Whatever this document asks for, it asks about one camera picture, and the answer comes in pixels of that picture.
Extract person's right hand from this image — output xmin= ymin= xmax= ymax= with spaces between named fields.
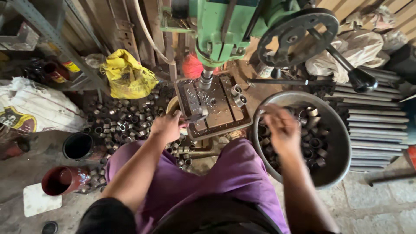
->
xmin=259 ymin=103 xmax=302 ymax=156

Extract person's left hand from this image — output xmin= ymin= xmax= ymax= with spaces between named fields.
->
xmin=149 ymin=109 xmax=188 ymax=145

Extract short metal pipe piece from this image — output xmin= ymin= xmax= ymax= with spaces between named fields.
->
xmin=185 ymin=107 xmax=209 ymax=124

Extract long dark metal bar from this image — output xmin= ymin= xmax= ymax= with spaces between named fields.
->
xmin=246 ymin=78 xmax=309 ymax=87

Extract slotted metal drill table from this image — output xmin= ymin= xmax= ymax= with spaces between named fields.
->
xmin=174 ymin=75 xmax=254 ymax=141

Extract heap of sleeves in basin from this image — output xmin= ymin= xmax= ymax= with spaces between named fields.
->
xmin=258 ymin=106 xmax=330 ymax=171

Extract red bristle brush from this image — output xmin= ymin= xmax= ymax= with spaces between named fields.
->
xmin=182 ymin=54 xmax=219 ymax=79

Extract pile of sleeves on ground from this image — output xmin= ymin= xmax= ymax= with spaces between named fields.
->
xmin=76 ymin=81 xmax=195 ymax=194

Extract yellow plastic bag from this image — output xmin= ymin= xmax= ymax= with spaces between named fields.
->
xmin=100 ymin=49 xmax=159 ymax=99

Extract large grey metal basin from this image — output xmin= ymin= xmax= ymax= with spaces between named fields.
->
xmin=252 ymin=91 xmax=352 ymax=190

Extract person's purple trousers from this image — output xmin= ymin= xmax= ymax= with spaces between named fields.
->
xmin=105 ymin=138 xmax=291 ymax=234

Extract black feed hand wheel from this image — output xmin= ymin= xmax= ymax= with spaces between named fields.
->
xmin=256 ymin=8 xmax=379 ymax=94

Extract green drill press machine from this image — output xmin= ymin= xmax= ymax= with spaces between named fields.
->
xmin=159 ymin=0 xmax=301 ymax=91

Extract crumpled beige sack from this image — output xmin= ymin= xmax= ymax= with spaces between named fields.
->
xmin=305 ymin=29 xmax=390 ymax=84

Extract person's black shirt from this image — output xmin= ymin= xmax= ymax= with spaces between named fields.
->
xmin=75 ymin=194 xmax=284 ymax=234

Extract stack of long metal rods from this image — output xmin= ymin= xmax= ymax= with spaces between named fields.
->
xmin=325 ymin=67 xmax=411 ymax=173

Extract black round pipe can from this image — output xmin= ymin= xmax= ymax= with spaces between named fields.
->
xmin=62 ymin=132 xmax=95 ymax=161

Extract dark red pipe section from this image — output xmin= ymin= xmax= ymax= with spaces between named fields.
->
xmin=41 ymin=165 xmax=91 ymax=196

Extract grey slotted angle rack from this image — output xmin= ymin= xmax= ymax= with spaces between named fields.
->
xmin=0 ymin=0 xmax=111 ymax=95

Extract white printed woven sack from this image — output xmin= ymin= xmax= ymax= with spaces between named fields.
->
xmin=0 ymin=77 xmax=86 ymax=134

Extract white square tile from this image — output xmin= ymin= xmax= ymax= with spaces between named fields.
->
xmin=23 ymin=183 xmax=63 ymax=218

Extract white hose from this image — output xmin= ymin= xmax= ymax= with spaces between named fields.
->
xmin=133 ymin=0 xmax=177 ymax=66

